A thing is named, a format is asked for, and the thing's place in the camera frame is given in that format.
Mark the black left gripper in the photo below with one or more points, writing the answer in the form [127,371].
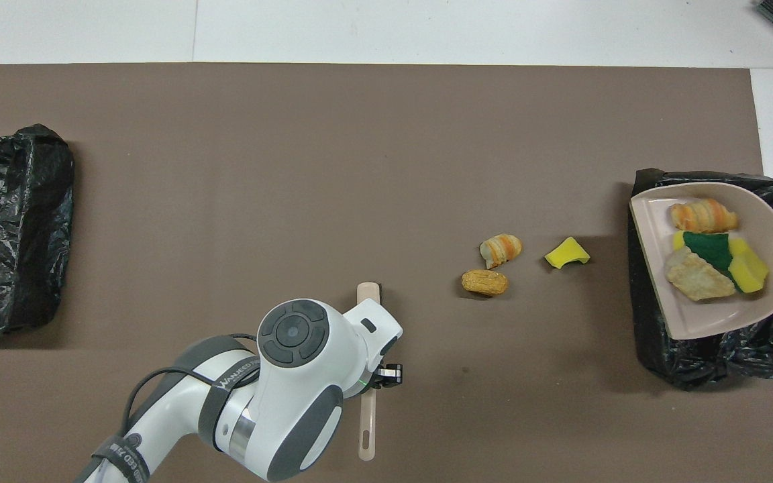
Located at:
[376,380]

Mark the beige brush with black bristles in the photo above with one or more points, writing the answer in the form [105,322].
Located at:
[367,429]

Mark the round golden bread bun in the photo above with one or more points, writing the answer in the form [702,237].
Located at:
[485,282]

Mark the orange striped croissant piece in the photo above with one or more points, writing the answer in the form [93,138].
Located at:
[702,216]
[500,248]

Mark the yellow sponge wedge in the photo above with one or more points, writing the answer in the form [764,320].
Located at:
[564,253]

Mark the beige plastic dustpan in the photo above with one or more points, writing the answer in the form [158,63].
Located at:
[648,235]

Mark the pale bread chunk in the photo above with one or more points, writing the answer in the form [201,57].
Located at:
[695,278]

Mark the green-topped yellow sponge piece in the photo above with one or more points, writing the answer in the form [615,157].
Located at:
[708,247]

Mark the notched yellow sponge piece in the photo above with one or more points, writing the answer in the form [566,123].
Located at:
[750,268]

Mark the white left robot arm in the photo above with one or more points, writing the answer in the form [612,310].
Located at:
[292,376]

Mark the black bag-lined bin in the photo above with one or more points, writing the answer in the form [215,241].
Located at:
[715,359]
[17,282]

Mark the brown table mat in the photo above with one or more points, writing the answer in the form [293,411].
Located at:
[225,121]

